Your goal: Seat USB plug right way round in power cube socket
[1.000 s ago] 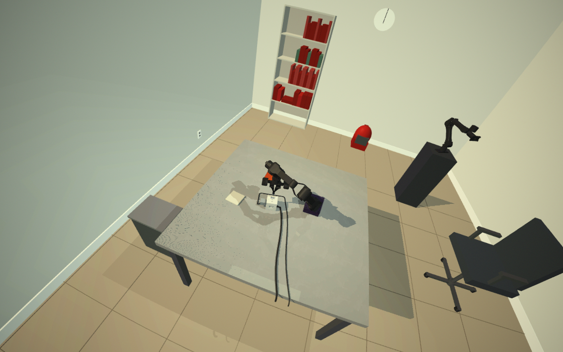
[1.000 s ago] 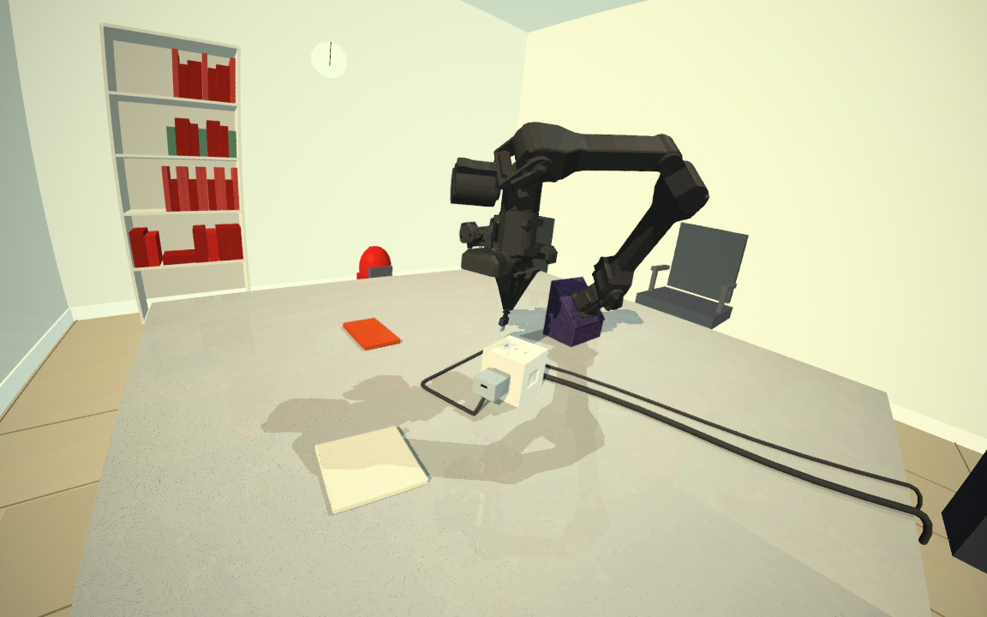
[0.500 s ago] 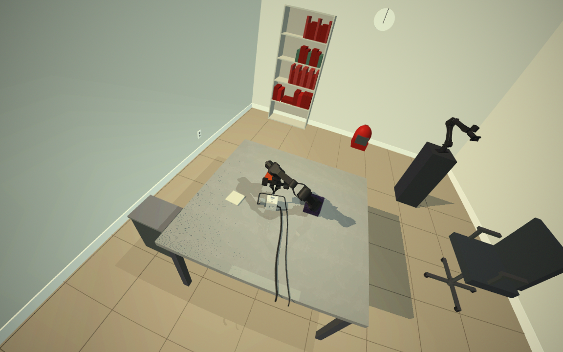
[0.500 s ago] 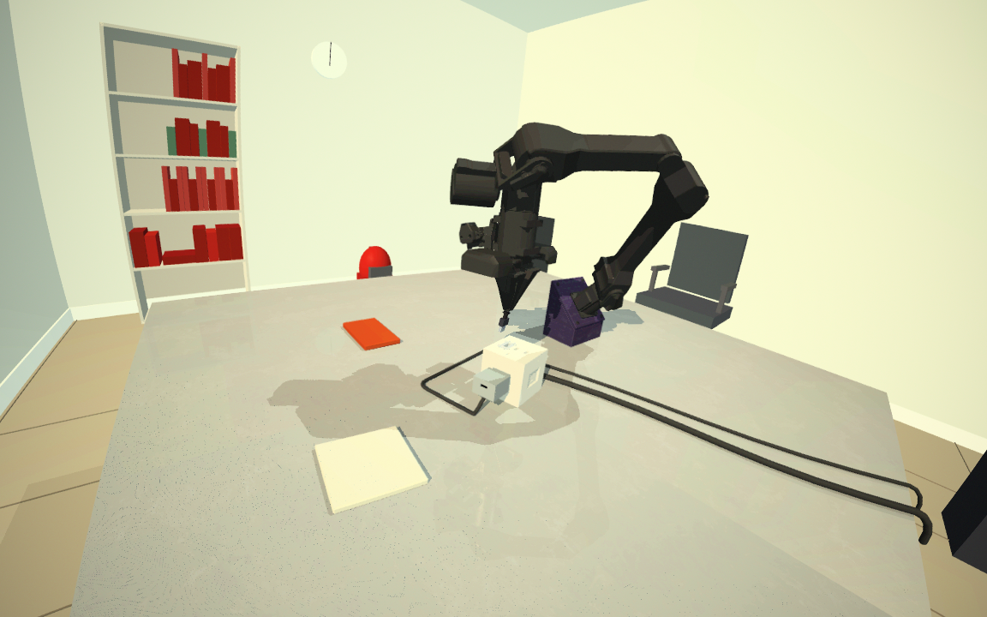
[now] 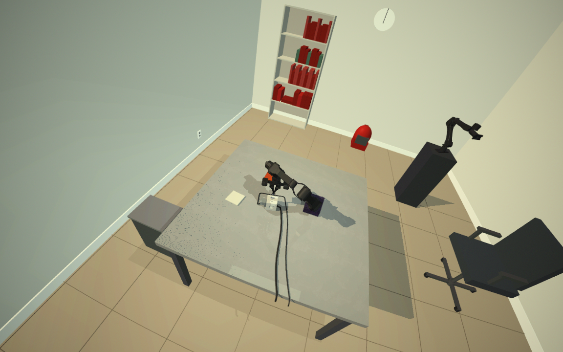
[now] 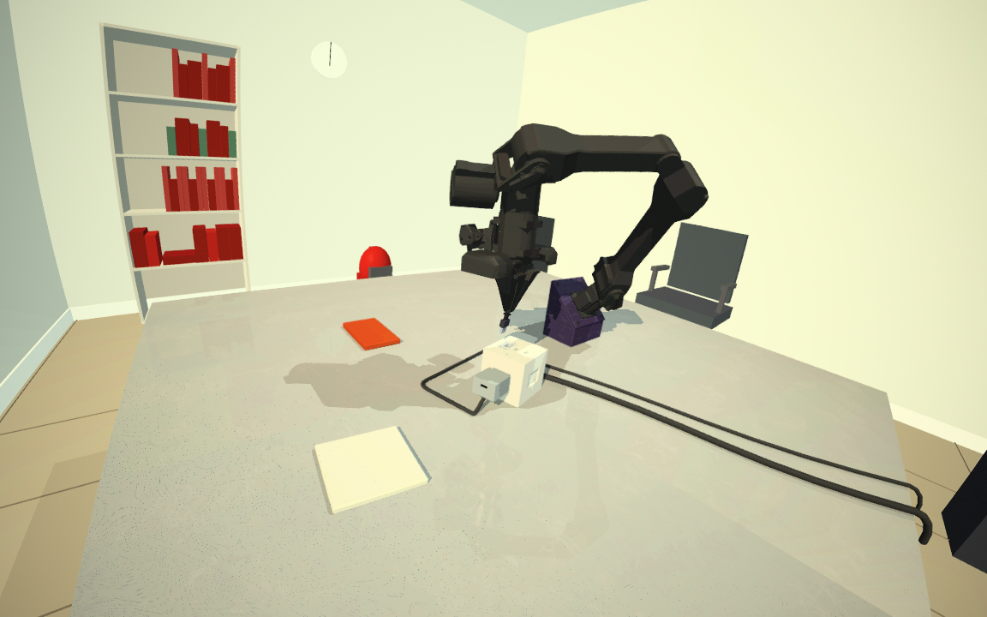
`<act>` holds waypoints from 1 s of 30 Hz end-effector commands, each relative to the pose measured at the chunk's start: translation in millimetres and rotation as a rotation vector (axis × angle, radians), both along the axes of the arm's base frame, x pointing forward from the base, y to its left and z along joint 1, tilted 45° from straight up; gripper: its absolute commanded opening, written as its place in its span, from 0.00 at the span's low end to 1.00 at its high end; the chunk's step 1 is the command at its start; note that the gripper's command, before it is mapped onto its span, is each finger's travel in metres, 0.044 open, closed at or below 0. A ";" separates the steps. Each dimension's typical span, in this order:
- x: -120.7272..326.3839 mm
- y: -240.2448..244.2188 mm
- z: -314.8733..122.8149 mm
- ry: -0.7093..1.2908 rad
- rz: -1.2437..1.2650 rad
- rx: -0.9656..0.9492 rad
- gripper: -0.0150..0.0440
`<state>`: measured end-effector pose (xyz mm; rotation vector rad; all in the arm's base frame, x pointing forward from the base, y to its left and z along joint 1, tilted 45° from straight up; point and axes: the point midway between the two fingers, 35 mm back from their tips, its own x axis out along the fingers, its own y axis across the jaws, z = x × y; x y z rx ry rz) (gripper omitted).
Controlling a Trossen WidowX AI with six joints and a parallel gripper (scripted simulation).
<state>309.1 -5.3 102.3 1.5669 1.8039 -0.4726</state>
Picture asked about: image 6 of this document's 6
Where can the orange flat rectangular slab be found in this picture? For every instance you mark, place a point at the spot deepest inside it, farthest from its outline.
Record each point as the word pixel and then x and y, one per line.
pixel 370 334

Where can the pale yellow flat square pad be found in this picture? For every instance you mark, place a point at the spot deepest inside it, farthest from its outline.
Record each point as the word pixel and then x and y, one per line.
pixel 367 467

